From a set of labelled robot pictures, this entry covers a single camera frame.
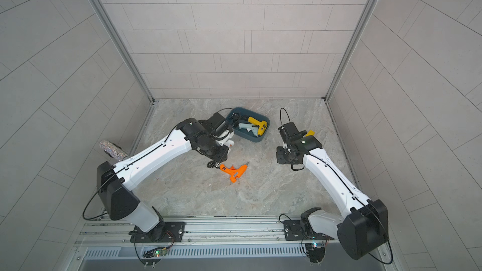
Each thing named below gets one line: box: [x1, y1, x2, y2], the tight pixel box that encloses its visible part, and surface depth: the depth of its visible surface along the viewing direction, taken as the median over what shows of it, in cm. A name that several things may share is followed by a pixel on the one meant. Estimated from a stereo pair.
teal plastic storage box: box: [225, 107, 271, 143], surface depth 104 cm
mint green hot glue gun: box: [237, 122, 259, 137], surface depth 101 cm
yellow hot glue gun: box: [247, 116, 268, 137], surface depth 102 cm
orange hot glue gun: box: [219, 163, 248, 183], surface depth 88 cm
